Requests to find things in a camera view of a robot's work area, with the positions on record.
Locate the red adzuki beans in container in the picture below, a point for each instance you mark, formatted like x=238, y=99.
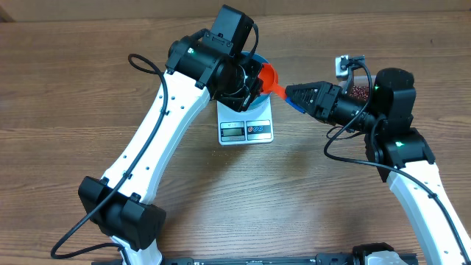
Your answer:
x=359, y=93

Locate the blue plastic bowl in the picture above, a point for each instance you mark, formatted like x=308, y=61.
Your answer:
x=262, y=96

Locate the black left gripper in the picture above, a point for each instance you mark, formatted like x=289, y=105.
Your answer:
x=240, y=104

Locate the white digital kitchen scale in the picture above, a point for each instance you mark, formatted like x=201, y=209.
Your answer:
x=240, y=128

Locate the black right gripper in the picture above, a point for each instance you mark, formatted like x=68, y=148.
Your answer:
x=326, y=97

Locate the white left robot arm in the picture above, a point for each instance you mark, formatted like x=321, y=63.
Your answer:
x=207, y=65

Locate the red measuring scoop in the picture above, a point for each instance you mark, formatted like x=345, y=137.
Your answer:
x=270, y=80

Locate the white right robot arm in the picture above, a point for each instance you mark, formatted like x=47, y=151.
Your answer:
x=400, y=153

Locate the clear plastic bean container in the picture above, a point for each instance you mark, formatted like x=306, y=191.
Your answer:
x=357, y=80

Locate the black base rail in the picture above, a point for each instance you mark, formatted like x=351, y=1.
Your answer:
x=380, y=253

